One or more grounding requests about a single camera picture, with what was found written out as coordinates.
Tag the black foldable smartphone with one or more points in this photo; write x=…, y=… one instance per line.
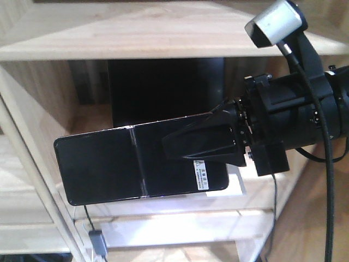
x=130, y=163

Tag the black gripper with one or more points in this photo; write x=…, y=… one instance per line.
x=281, y=114

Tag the grey usb adapter dongle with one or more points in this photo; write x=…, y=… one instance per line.
x=98, y=242

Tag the light wooden desk shelf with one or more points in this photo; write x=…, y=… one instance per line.
x=49, y=88

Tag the silver laptop computer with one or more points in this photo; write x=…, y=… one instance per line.
x=151, y=90

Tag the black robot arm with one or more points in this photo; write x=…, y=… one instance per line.
x=305, y=61

